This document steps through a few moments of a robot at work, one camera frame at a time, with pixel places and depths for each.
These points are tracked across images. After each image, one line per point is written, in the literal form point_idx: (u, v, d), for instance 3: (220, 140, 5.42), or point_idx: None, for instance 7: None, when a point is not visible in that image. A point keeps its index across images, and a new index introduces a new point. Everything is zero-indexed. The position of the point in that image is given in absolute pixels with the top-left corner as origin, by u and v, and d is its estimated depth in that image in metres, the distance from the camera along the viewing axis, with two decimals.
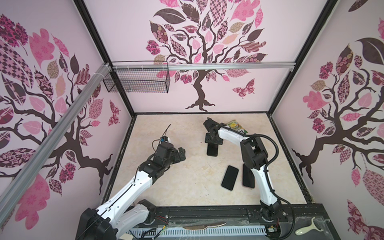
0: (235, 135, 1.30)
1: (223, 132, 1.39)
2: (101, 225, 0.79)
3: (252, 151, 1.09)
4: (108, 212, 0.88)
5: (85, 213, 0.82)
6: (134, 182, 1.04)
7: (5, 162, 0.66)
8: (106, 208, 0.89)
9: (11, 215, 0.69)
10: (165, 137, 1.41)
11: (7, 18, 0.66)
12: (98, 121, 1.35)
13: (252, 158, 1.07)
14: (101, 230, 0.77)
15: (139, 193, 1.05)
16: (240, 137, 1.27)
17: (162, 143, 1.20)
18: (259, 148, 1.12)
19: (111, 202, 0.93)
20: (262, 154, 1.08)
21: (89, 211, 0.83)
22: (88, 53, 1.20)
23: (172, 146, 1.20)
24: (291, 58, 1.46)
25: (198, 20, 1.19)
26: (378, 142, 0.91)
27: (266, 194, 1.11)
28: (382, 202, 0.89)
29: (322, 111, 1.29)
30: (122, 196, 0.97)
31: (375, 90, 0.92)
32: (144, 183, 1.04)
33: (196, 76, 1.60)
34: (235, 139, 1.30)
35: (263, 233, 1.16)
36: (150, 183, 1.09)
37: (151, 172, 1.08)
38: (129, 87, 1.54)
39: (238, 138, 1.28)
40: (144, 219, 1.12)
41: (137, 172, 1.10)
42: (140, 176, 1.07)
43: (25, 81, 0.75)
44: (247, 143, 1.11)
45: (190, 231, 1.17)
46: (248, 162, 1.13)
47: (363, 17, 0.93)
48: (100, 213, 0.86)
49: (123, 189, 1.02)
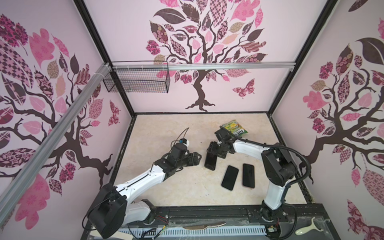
0: (253, 146, 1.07)
1: (239, 145, 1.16)
2: (116, 202, 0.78)
3: (277, 164, 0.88)
4: (125, 191, 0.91)
5: (105, 188, 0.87)
6: (150, 173, 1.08)
7: (5, 162, 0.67)
8: (124, 187, 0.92)
9: (11, 215, 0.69)
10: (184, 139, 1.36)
11: (7, 18, 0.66)
12: (98, 121, 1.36)
13: (278, 172, 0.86)
14: (116, 206, 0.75)
15: (152, 185, 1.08)
16: (260, 148, 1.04)
17: (177, 144, 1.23)
18: (285, 160, 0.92)
19: (128, 183, 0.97)
20: (289, 170, 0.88)
21: (109, 186, 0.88)
22: (88, 53, 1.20)
23: (186, 149, 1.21)
24: (291, 58, 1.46)
25: (198, 20, 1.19)
26: (378, 142, 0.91)
27: (277, 200, 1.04)
28: (382, 202, 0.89)
29: (322, 111, 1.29)
30: (138, 181, 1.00)
31: (375, 90, 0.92)
32: (158, 176, 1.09)
33: (196, 76, 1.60)
34: (253, 151, 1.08)
35: (263, 233, 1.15)
36: (162, 180, 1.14)
37: (165, 168, 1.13)
38: (129, 87, 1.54)
39: (256, 149, 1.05)
40: (143, 218, 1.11)
41: (153, 166, 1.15)
42: (156, 170, 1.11)
43: (25, 81, 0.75)
44: (271, 155, 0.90)
45: (190, 231, 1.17)
46: (273, 178, 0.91)
47: (363, 17, 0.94)
48: (118, 190, 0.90)
49: (139, 176, 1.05)
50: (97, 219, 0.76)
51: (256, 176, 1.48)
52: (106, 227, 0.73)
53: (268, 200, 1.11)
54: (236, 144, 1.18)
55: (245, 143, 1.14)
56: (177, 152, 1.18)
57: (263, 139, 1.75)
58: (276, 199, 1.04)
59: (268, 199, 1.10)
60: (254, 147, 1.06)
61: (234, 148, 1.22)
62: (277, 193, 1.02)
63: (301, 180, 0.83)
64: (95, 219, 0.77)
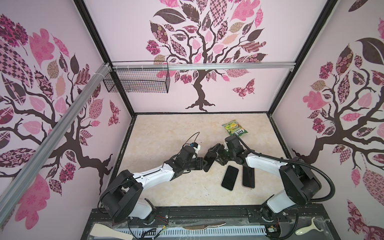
0: (269, 162, 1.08)
1: (252, 158, 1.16)
2: (133, 188, 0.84)
3: (299, 181, 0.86)
4: (142, 179, 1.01)
5: (123, 173, 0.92)
6: (162, 169, 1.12)
7: (4, 162, 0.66)
8: (140, 176, 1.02)
9: (11, 215, 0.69)
10: (195, 143, 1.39)
11: (7, 18, 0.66)
12: (98, 121, 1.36)
13: (300, 190, 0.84)
14: (132, 192, 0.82)
15: (161, 181, 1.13)
16: (277, 163, 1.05)
17: (186, 146, 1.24)
18: (307, 176, 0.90)
19: (143, 173, 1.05)
20: (312, 187, 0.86)
21: (126, 172, 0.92)
22: (88, 53, 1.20)
23: (194, 152, 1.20)
24: (291, 58, 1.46)
25: (198, 20, 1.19)
26: (378, 142, 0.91)
27: (281, 205, 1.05)
28: (382, 202, 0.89)
29: (322, 111, 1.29)
30: (151, 174, 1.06)
31: (375, 90, 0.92)
32: (167, 174, 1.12)
33: (196, 76, 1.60)
34: (269, 166, 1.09)
35: (263, 233, 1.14)
36: (169, 179, 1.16)
37: (175, 168, 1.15)
38: (129, 87, 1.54)
39: (273, 165, 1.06)
40: (143, 217, 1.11)
41: (164, 164, 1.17)
42: (166, 168, 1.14)
43: (25, 81, 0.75)
44: (290, 172, 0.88)
45: (190, 231, 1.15)
46: (294, 196, 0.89)
47: (363, 17, 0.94)
48: (135, 177, 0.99)
49: (153, 169, 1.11)
50: (111, 203, 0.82)
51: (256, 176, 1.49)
52: (118, 212, 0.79)
53: (270, 201, 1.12)
54: (248, 157, 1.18)
55: (259, 157, 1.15)
56: (186, 153, 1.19)
57: (263, 139, 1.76)
58: (282, 207, 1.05)
59: (271, 201, 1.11)
60: (270, 162, 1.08)
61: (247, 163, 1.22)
62: (287, 203, 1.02)
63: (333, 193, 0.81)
64: (107, 202, 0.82)
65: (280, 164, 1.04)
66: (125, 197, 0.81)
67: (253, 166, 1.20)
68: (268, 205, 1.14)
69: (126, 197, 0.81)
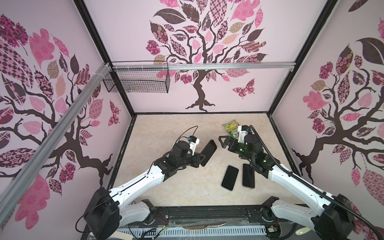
0: (306, 191, 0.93)
1: (277, 175, 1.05)
2: (109, 207, 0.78)
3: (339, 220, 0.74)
4: (119, 196, 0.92)
5: (98, 192, 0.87)
6: (147, 175, 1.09)
7: (5, 162, 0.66)
8: (118, 192, 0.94)
9: (11, 215, 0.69)
10: (193, 137, 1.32)
11: (7, 18, 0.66)
12: (98, 121, 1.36)
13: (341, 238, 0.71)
14: (108, 212, 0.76)
15: (150, 186, 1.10)
16: (316, 196, 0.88)
17: (179, 142, 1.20)
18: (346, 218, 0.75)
19: (123, 187, 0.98)
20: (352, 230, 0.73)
21: (101, 190, 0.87)
22: (88, 53, 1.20)
23: (188, 148, 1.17)
24: (291, 58, 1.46)
25: (198, 20, 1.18)
26: (378, 142, 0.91)
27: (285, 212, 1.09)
28: (382, 202, 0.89)
29: (322, 111, 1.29)
30: (133, 185, 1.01)
31: (375, 90, 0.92)
32: (156, 178, 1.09)
33: (196, 76, 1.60)
34: (304, 195, 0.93)
35: (263, 233, 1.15)
36: (161, 181, 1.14)
37: (165, 169, 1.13)
38: (129, 87, 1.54)
39: (310, 196, 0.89)
40: (143, 219, 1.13)
41: (152, 166, 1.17)
42: (153, 171, 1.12)
43: (25, 81, 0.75)
44: (336, 217, 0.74)
45: (190, 231, 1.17)
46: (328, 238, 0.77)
47: (363, 17, 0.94)
48: (112, 195, 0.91)
49: (136, 178, 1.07)
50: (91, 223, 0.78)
51: (256, 176, 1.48)
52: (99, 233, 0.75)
53: (279, 207, 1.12)
54: (274, 171, 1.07)
55: (289, 177, 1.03)
56: (179, 150, 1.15)
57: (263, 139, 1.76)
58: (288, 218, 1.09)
59: (281, 209, 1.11)
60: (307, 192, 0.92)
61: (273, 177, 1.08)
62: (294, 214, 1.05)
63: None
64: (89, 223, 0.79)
65: (321, 198, 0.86)
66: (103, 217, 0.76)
67: (276, 181, 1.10)
68: (274, 208, 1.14)
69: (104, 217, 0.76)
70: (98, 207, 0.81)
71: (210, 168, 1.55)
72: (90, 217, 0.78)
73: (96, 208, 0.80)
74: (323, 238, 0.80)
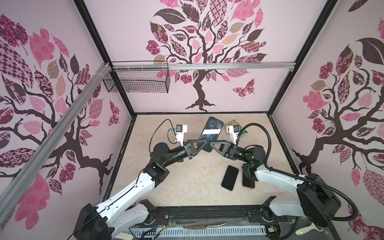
0: (283, 178, 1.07)
1: (263, 174, 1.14)
2: (97, 224, 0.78)
3: (319, 201, 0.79)
4: (107, 211, 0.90)
5: (85, 209, 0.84)
6: (136, 184, 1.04)
7: (4, 162, 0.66)
8: (106, 207, 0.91)
9: (11, 215, 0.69)
10: (179, 128, 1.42)
11: (7, 18, 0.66)
12: (98, 121, 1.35)
13: (321, 212, 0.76)
14: (96, 229, 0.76)
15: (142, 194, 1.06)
16: (291, 180, 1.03)
17: (155, 148, 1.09)
18: (325, 194, 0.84)
19: (111, 201, 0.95)
20: (332, 204, 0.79)
21: (89, 207, 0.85)
22: (88, 53, 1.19)
23: (166, 154, 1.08)
24: (291, 58, 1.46)
25: (198, 20, 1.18)
26: (378, 142, 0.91)
27: (285, 210, 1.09)
28: (382, 202, 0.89)
29: (322, 111, 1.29)
30: (122, 197, 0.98)
31: (375, 90, 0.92)
32: (146, 186, 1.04)
33: (196, 76, 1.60)
34: (283, 183, 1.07)
35: (263, 233, 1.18)
36: (152, 187, 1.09)
37: (155, 176, 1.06)
38: (129, 87, 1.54)
39: (288, 183, 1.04)
40: (143, 220, 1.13)
41: (141, 173, 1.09)
42: (142, 178, 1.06)
43: (25, 81, 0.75)
44: (310, 190, 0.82)
45: (190, 231, 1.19)
46: (314, 217, 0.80)
47: (363, 17, 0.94)
48: (99, 211, 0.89)
49: (126, 188, 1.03)
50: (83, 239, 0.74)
51: None
52: None
53: (276, 203, 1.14)
54: (258, 171, 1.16)
55: (270, 171, 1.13)
56: (157, 159, 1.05)
57: (263, 139, 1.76)
58: (287, 214, 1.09)
59: (277, 204, 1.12)
60: (284, 179, 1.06)
61: (257, 177, 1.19)
62: (289, 206, 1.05)
63: (352, 217, 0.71)
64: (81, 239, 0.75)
65: (295, 180, 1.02)
66: (91, 234, 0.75)
67: (262, 180, 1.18)
68: (272, 207, 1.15)
69: (90, 234, 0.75)
70: (87, 224, 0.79)
71: (210, 167, 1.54)
72: (79, 236, 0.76)
73: (85, 225, 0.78)
74: (314, 221, 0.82)
